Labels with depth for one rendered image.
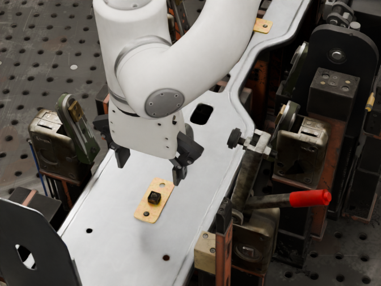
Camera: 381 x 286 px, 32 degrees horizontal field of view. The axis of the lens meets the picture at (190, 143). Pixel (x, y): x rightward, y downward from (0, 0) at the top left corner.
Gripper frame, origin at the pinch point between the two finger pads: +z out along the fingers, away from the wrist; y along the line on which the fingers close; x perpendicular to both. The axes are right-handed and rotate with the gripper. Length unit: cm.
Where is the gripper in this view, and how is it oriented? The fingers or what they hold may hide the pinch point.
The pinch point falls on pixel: (151, 165)
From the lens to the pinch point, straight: 100.6
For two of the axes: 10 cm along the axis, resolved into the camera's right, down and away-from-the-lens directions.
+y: -9.2, -2.7, 2.7
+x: -3.8, 7.1, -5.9
